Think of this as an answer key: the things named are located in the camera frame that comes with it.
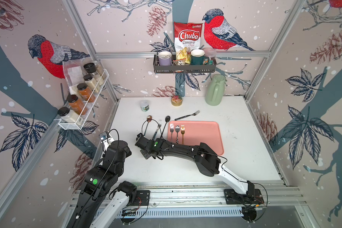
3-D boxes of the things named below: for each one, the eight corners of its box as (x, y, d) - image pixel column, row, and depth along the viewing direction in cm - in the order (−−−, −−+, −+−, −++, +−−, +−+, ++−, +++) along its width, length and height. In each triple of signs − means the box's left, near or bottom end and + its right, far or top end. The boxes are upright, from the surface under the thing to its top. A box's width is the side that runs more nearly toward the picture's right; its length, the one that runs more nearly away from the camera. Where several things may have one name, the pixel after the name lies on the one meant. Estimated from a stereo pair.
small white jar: (140, 111, 114) (138, 107, 110) (142, 101, 122) (141, 97, 117) (148, 111, 114) (147, 107, 110) (150, 101, 122) (149, 97, 117)
